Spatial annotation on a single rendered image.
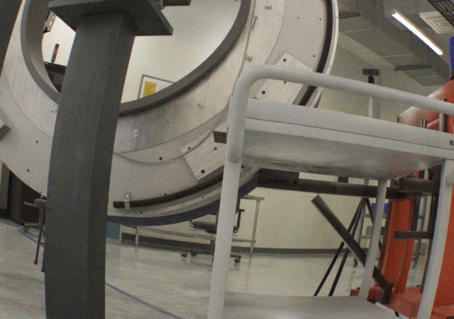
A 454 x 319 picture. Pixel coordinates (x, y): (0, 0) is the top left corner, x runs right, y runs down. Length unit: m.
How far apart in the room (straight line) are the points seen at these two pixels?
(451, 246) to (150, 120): 0.99
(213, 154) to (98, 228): 0.53
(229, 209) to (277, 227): 8.43
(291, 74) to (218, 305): 0.38
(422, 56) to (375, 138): 8.25
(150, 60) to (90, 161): 6.80
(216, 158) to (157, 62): 6.42
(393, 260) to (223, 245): 1.25
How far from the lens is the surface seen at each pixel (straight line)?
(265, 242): 9.13
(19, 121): 1.69
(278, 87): 1.54
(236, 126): 0.81
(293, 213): 9.53
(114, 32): 1.10
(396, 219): 2.02
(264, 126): 0.87
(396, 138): 0.91
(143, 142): 1.53
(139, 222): 1.97
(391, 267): 2.03
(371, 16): 7.72
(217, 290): 0.87
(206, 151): 1.50
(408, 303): 1.66
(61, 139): 1.08
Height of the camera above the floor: 0.50
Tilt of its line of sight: 7 degrees up
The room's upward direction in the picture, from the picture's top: 7 degrees clockwise
